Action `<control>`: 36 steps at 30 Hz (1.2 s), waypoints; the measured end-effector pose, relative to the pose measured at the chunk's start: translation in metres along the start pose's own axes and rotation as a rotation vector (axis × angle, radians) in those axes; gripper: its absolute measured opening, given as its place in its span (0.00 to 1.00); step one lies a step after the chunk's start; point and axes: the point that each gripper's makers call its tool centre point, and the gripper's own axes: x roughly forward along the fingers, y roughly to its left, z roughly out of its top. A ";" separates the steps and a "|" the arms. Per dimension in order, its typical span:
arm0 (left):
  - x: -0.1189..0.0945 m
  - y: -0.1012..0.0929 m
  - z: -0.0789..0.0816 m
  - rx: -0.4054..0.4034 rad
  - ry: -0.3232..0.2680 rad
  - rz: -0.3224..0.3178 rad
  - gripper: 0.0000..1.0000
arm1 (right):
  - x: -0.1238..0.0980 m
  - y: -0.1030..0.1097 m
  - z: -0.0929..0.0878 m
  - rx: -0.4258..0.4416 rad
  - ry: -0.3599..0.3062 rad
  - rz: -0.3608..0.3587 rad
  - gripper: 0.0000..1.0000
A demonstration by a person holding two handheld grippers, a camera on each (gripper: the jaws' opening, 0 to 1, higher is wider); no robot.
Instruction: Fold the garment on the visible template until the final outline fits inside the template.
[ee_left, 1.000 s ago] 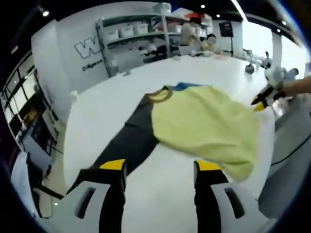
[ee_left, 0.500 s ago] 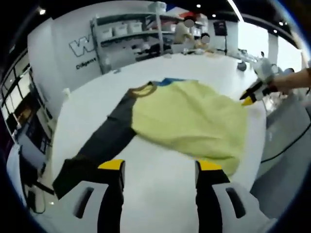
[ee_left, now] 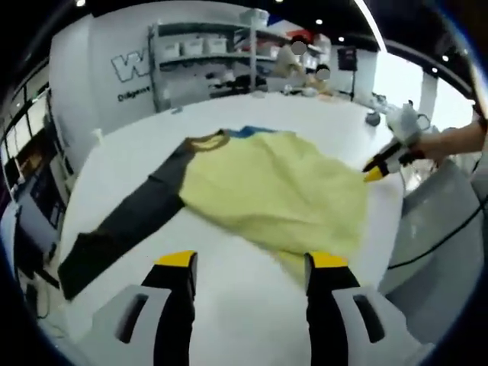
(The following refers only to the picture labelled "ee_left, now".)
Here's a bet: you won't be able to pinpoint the grey metal shelf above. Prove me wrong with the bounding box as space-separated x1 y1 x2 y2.
147 11 329 114

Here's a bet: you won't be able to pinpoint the yellow garment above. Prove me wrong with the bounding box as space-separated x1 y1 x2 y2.
56 125 370 300

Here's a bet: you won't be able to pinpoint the long ceiling light strip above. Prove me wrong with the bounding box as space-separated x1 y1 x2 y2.
352 0 390 43

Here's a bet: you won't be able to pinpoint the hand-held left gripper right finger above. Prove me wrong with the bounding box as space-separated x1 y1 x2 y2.
303 251 422 366

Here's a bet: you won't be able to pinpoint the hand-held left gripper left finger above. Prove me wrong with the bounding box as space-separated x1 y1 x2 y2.
92 250 199 366

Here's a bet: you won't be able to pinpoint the black cable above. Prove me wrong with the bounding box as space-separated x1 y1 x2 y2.
387 156 488 268

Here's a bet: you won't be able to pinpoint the black sign on stand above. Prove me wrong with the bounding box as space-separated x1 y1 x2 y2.
336 45 358 102

